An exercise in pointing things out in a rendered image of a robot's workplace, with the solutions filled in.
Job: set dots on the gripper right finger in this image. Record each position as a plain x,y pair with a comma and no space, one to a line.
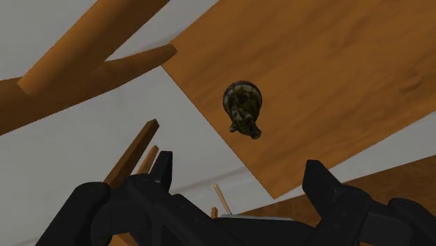
344,204

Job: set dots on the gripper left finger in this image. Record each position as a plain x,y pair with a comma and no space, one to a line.
136,207

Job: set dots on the brown wooden table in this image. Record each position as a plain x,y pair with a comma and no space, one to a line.
333,68

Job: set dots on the mottled dark green figure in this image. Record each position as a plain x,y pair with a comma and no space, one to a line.
242,107

